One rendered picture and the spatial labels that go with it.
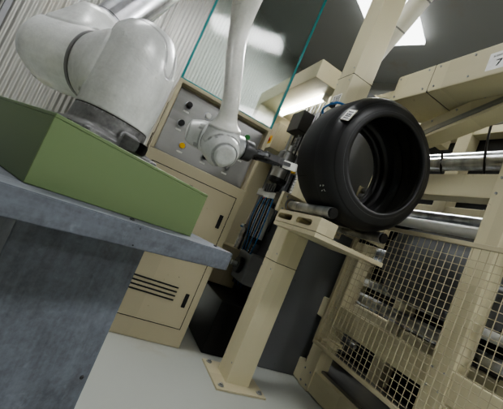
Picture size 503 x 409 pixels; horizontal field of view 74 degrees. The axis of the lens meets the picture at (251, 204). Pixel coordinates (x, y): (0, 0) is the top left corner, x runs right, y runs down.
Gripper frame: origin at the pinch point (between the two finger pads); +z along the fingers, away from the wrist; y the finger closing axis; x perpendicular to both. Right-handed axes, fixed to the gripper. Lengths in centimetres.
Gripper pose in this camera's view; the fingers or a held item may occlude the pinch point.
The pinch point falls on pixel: (288, 165)
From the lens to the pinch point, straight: 133.2
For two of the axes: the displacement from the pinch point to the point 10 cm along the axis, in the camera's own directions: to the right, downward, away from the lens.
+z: 8.9, 2.6, 3.8
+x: -2.7, 9.6, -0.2
